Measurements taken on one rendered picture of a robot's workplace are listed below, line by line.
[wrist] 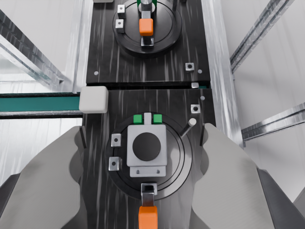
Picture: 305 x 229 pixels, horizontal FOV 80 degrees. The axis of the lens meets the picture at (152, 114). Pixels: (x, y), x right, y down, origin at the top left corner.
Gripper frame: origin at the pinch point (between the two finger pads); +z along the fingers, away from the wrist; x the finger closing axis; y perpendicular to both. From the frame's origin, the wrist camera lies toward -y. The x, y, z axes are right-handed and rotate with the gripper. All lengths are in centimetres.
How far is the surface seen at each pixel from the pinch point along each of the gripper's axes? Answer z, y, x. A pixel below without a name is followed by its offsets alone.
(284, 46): 42, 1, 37
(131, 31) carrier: 28.5, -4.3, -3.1
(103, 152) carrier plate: 13.9, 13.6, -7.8
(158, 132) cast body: 6.4, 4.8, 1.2
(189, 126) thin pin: 9.0, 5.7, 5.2
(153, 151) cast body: 4.2, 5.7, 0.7
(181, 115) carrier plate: 18.4, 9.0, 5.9
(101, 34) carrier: 30.6, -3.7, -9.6
